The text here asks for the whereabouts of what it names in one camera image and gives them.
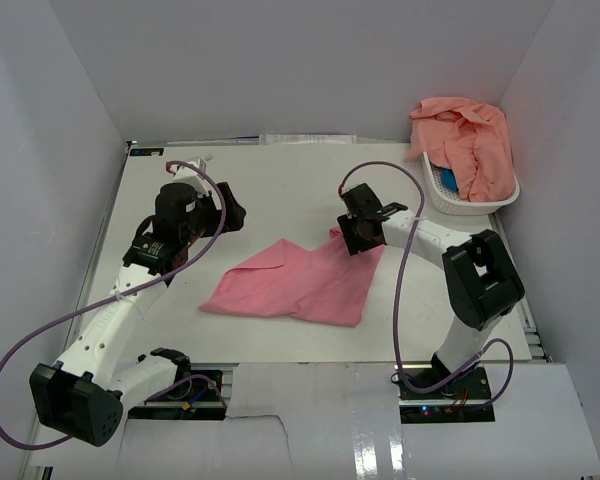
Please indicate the white plastic basket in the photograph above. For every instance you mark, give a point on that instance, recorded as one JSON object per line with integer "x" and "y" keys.
{"x": 449, "y": 202}

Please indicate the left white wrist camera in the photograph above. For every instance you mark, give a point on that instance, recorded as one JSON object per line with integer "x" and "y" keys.
{"x": 189, "y": 174}

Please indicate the salmon orange t shirt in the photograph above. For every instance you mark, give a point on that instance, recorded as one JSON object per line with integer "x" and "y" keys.
{"x": 471, "y": 139}

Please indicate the pink t shirt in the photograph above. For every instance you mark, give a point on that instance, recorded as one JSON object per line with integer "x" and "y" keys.
{"x": 326, "y": 285}

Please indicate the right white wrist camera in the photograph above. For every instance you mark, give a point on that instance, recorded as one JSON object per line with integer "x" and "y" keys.
{"x": 343, "y": 189}

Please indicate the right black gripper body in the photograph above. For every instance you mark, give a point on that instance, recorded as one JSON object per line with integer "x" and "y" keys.
{"x": 353, "y": 235}

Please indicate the black label sticker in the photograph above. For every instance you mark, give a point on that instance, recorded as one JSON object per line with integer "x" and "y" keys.
{"x": 146, "y": 152}

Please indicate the blue cloth in basket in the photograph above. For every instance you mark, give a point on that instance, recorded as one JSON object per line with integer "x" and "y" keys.
{"x": 448, "y": 180}

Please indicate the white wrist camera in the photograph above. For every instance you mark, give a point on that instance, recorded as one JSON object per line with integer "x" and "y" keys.
{"x": 189, "y": 174}
{"x": 343, "y": 189}

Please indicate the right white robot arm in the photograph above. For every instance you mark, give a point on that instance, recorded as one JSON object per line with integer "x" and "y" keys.
{"x": 482, "y": 282}

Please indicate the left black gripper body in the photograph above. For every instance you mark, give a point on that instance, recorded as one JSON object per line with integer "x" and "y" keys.
{"x": 207, "y": 219}

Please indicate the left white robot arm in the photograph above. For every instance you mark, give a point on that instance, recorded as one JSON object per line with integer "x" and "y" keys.
{"x": 81, "y": 395}

